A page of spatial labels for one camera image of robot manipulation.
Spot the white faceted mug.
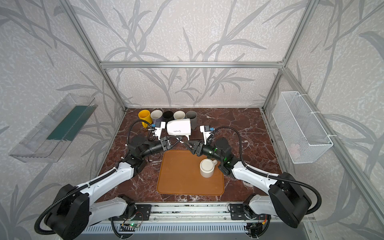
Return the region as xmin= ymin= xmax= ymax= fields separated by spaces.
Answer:
xmin=167 ymin=119 xmax=192 ymax=140

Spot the cream round mug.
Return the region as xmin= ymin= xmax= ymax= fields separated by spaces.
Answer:
xmin=200 ymin=159 xmax=218 ymax=178

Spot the light blue mug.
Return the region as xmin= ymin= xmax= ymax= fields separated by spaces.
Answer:
xmin=173 ymin=111 xmax=186 ymax=120

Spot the black mug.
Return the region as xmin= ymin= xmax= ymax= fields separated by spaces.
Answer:
xmin=163 ymin=111 xmax=175 ymax=122

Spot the grey mug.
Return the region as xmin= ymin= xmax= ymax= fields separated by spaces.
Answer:
xmin=186 ymin=111 xmax=198 ymax=130

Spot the yellow mug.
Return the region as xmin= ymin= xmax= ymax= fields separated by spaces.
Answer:
xmin=138 ymin=110 xmax=153 ymax=128

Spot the purple mug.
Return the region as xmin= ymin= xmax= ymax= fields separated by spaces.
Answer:
xmin=150 ymin=110 xmax=164 ymax=124

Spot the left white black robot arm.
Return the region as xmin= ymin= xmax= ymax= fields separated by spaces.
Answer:
xmin=34 ymin=121 xmax=191 ymax=240

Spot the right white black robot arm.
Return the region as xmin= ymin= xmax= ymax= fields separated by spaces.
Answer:
xmin=184 ymin=128 xmax=322 ymax=228

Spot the brown rectangular tray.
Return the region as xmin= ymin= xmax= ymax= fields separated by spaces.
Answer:
xmin=157 ymin=150 xmax=225 ymax=196

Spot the green circuit board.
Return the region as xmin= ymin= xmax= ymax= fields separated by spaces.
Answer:
xmin=121 ymin=222 xmax=142 ymax=231

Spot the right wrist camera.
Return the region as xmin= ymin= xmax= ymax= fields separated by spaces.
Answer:
xmin=200 ymin=125 xmax=215 ymax=145

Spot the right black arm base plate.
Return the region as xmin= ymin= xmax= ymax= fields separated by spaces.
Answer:
xmin=228 ymin=204 xmax=269 ymax=221

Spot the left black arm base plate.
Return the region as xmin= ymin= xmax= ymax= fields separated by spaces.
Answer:
xmin=124 ymin=204 xmax=152 ymax=221

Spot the aluminium front rail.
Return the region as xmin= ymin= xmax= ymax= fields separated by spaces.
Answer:
xmin=83 ymin=201 xmax=316 ymax=224

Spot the white wire mesh basket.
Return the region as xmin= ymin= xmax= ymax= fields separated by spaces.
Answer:
xmin=272 ymin=91 xmax=334 ymax=164

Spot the clear plastic wall bin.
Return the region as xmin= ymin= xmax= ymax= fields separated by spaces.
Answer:
xmin=9 ymin=94 xmax=98 ymax=163

